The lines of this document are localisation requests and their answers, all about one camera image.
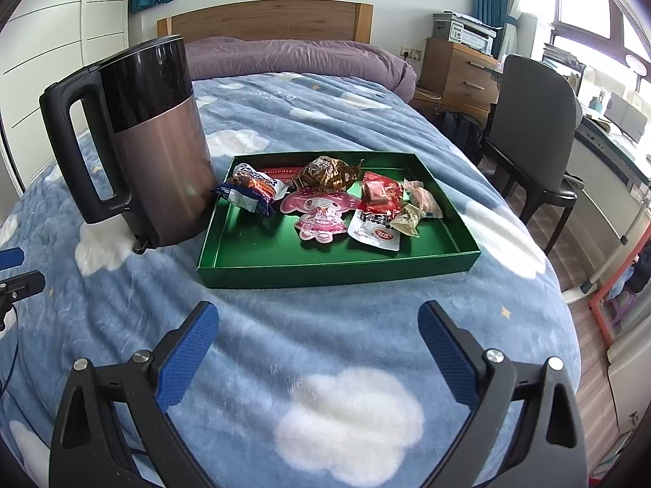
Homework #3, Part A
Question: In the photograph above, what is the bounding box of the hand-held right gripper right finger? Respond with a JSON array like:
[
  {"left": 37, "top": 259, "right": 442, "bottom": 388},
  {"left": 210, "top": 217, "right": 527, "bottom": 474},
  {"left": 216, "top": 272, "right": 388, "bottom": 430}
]
[{"left": 417, "top": 300, "right": 591, "bottom": 488}]

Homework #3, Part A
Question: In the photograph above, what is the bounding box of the blue cloud print blanket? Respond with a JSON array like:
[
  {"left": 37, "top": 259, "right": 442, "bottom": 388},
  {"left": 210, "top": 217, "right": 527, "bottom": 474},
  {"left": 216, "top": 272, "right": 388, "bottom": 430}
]
[{"left": 0, "top": 72, "right": 581, "bottom": 488}]

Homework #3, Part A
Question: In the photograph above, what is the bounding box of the pink cartoon shaped packet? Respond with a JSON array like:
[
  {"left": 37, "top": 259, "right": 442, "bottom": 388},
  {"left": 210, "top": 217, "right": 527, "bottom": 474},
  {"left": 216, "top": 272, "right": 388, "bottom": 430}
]
[{"left": 280, "top": 186, "right": 361, "bottom": 243}]

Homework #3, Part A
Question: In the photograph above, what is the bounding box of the silver and blue snack packet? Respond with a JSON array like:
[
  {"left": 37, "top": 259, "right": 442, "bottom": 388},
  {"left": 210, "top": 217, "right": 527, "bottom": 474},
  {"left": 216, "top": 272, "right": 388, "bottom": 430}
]
[{"left": 211, "top": 164, "right": 287, "bottom": 218}]

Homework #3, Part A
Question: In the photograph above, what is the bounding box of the small olive candy packet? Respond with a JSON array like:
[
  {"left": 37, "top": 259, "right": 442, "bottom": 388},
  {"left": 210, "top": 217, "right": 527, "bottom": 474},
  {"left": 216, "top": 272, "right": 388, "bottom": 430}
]
[{"left": 389, "top": 203, "right": 424, "bottom": 238}]

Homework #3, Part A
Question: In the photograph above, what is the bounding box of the green tray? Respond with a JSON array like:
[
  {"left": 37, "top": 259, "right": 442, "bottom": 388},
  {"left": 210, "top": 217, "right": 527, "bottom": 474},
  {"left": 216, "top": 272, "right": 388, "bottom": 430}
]
[{"left": 197, "top": 151, "right": 481, "bottom": 290}]

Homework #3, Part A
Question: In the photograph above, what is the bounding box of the red metal frame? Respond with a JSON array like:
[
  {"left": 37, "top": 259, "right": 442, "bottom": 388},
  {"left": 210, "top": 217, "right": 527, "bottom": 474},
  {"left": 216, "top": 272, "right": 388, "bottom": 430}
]
[{"left": 589, "top": 224, "right": 651, "bottom": 349}]

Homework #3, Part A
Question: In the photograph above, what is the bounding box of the window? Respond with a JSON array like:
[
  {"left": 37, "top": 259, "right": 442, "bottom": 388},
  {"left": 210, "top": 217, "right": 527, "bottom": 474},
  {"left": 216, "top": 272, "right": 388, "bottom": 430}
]
[{"left": 552, "top": 0, "right": 651, "bottom": 92}]

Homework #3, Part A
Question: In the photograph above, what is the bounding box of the white desk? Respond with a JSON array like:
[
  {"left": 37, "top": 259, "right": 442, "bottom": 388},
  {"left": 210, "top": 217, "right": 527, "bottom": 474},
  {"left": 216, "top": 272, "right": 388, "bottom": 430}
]
[{"left": 564, "top": 71, "right": 651, "bottom": 296}]

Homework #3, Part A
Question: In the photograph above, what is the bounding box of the dark grey chair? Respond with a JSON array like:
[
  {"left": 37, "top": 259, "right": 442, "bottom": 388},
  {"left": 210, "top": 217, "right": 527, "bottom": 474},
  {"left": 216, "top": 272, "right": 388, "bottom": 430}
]
[{"left": 478, "top": 54, "right": 585, "bottom": 255}]

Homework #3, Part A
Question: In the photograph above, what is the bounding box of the purple pillow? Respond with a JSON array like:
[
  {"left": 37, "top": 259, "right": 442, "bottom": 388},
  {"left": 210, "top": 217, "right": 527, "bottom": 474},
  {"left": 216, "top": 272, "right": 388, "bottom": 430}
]
[{"left": 184, "top": 37, "right": 418, "bottom": 107}]

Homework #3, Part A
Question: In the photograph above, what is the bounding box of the wooden headboard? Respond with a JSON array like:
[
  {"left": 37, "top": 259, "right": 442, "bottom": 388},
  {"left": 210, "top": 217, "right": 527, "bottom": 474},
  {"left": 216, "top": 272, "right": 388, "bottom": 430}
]
[{"left": 157, "top": 2, "right": 374, "bottom": 44}]

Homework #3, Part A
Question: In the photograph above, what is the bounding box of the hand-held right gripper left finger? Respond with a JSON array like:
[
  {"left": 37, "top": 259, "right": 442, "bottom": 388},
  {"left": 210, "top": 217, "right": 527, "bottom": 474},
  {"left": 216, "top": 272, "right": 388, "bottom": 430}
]
[{"left": 49, "top": 301, "right": 221, "bottom": 488}]

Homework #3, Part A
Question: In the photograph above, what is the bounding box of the brown chocolate snack packet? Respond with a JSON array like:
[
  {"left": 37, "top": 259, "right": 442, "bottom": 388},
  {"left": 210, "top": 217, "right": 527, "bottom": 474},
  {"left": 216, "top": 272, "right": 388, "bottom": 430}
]
[{"left": 290, "top": 155, "right": 364, "bottom": 194}]

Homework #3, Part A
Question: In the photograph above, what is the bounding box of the black backpack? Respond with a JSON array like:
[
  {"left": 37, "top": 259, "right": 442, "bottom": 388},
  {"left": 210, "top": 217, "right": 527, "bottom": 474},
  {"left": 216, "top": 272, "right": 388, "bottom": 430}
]
[{"left": 440, "top": 111, "right": 485, "bottom": 163}]

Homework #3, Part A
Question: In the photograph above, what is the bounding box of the wooden drawer cabinet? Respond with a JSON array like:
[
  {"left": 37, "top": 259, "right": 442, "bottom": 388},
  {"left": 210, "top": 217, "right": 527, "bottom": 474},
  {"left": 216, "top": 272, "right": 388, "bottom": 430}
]
[{"left": 414, "top": 38, "right": 502, "bottom": 128}]

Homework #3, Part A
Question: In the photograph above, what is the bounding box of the white wardrobe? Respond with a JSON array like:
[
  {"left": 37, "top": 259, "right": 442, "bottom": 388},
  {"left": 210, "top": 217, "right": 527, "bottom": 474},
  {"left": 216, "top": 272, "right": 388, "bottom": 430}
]
[{"left": 0, "top": 0, "right": 133, "bottom": 189}]

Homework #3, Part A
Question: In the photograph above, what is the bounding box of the black and bronze electric kettle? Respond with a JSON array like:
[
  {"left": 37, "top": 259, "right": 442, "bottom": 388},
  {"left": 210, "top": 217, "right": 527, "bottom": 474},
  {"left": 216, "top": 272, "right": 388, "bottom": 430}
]
[{"left": 39, "top": 35, "right": 219, "bottom": 255}]

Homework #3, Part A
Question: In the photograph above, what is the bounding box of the grey printer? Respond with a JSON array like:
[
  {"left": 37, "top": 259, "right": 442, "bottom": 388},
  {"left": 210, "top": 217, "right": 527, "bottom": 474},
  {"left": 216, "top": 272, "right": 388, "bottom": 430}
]
[{"left": 432, "top": 11, "right": 504, "bottom": 57}]

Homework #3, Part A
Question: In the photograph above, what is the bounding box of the dark red packet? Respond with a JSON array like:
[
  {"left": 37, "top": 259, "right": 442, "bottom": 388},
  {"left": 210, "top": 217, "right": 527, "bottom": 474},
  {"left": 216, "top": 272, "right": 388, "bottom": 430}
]
[{"left": 257, "top": 163, "right": 306, "bottom": 176}]

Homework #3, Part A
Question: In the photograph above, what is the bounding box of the clear pink candy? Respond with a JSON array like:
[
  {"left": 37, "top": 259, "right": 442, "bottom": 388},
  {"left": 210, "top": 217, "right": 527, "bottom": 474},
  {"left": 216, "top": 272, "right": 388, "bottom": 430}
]
[{"left": 403, "top": 178, "right": 443, "bottom": 219}]

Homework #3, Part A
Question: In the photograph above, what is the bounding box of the large red and white packet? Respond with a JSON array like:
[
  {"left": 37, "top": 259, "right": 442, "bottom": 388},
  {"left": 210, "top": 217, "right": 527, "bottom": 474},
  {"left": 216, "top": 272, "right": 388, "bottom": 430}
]
[{"left": 347, "top": 172, "right": 405, "bottom": 251}]

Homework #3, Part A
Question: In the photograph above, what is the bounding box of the small red candy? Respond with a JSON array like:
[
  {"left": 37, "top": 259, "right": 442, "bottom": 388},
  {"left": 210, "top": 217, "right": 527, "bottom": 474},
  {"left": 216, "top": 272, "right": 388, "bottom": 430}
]
[{"left": 362, "top": 180, "right": 392, "bottom": 203}]

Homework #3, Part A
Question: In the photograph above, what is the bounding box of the black cable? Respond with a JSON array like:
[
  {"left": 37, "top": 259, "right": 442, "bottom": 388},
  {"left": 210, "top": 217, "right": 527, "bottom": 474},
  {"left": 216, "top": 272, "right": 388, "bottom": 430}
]
[{"left": 0, "top": 315, "right": 21, "bottom": 402}]

